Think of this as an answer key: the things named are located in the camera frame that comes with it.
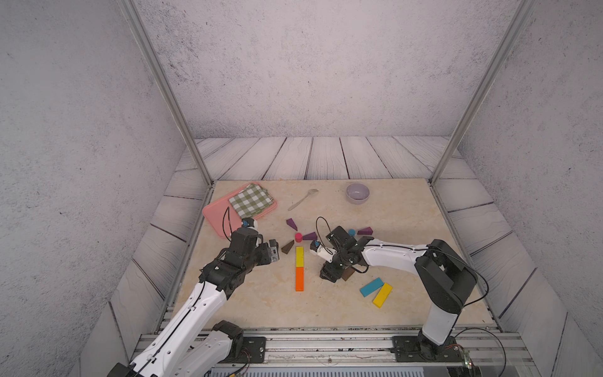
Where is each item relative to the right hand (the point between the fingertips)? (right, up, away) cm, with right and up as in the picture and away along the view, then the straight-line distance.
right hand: (327, 267), depth 90 cm
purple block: (+17, +12, +10) cm, 23 cm away
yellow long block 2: (+19, -9, -5) cm, 22 cm away
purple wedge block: (-15, +15, +14) cm, 26 cm away
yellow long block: (-10, +3, +4) cm, 12 cm away
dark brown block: (-16, +6, +6) cm, 18 cm away
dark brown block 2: (+8, -2, -1) cm, 8 cm away
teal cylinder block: (+11, +12, +10) cm, 19 cm away
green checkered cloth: (-34, +25, +22) cm, 48 cm away
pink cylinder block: (-11, +10, +9) cm, 18 cm away
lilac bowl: (+16, +28, +22) cm, 39 cm away
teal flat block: (+16, -6, -3) cm, 17 cm away
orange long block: (-11, -4, 0) cm, 11 cm away
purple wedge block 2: (-6, +10, +10) cm, 15 cm away
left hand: (-20, +10, -11) cm, 25 cm away
